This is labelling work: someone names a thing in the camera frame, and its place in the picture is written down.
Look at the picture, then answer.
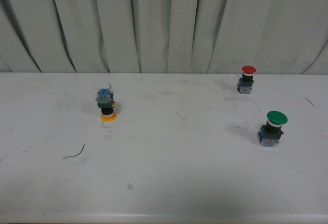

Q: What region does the red push button switch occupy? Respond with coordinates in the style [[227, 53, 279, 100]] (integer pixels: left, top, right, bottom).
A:
[[237, 66, 256, 94]]

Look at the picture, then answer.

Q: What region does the green push button switch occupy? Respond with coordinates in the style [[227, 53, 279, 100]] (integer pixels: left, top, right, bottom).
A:
[[258, 111, 288, 147]]

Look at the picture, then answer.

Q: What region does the yellow push button switch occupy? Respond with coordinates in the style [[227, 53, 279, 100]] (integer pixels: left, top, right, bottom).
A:
[[95, 88, 117, 122]]

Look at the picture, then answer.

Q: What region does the white pleated curtain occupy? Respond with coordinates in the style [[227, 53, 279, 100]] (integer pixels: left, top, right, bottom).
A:
[[1, 0, 327, 74]]

